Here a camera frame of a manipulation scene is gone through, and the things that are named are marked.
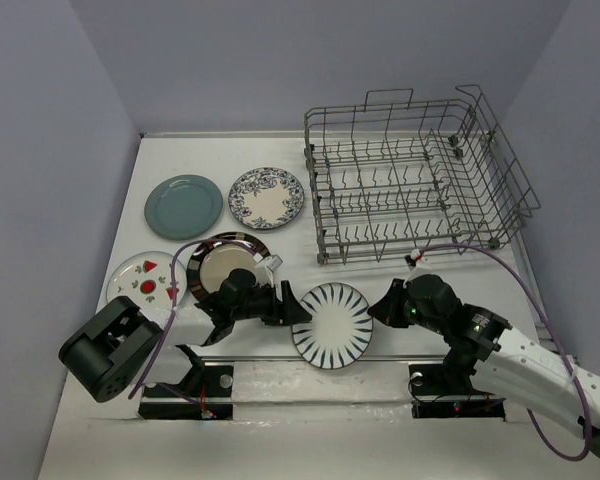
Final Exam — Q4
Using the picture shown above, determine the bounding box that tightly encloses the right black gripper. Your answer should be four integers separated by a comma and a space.
365, 278, 446, 335

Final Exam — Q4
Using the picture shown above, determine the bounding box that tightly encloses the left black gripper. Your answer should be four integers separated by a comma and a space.
230, 280, 310, 327

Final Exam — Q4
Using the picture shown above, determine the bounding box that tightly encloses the white blue striped plate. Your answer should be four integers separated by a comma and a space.
291, 282, 374, 370

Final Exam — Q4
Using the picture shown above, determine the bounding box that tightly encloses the dark rimmed beige plate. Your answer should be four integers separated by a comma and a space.
186, 231, 271, 301

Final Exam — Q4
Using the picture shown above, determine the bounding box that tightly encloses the blue floral plate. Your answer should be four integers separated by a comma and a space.
228, 167, 305, 230

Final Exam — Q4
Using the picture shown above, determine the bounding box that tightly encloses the watermelon pattern plate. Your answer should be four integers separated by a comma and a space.
106, 251, 186, 310

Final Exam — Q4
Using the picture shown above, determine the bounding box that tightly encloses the teal green plate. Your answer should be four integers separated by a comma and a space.
144, 175, 224, 241

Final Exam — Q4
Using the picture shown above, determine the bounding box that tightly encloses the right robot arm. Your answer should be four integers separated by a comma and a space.
368, 274, 600, 454

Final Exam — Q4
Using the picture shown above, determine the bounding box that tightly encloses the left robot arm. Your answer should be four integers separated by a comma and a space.
58, 269, 312, 403

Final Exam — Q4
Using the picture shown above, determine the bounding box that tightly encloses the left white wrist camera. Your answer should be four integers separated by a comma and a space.
253, 254, 283, 285

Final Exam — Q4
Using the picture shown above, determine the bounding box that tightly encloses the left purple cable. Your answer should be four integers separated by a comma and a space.
128, 239, 261, 400

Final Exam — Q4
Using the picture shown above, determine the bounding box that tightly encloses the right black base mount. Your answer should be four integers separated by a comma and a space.
408, 351, 506, 419

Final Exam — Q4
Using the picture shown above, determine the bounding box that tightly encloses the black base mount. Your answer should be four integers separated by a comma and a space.
408, 351, 506, 419
138, 344, 234, 421

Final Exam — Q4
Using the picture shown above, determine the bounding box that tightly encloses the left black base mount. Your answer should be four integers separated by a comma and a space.
138, 344, 234, 421

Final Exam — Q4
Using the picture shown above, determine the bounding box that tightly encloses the grey wire dish rack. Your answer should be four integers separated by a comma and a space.
304, 84, 540, 265

